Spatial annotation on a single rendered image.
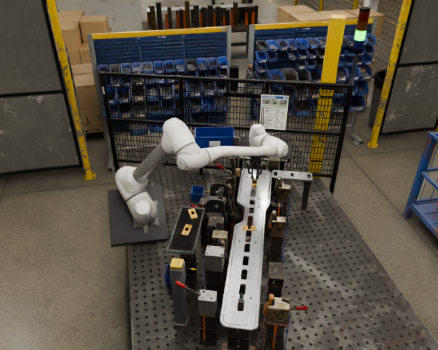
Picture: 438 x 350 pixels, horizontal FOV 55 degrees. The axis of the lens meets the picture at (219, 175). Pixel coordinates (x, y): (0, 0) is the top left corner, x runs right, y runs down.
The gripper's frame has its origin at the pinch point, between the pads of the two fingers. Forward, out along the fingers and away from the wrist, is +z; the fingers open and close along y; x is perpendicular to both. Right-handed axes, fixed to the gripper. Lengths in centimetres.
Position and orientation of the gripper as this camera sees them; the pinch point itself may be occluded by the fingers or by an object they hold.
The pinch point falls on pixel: (254, 178)
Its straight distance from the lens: 294.7
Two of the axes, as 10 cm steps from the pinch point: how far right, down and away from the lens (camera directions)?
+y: 9.9, 0.7, -1.1
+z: 0.0, 8.3, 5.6
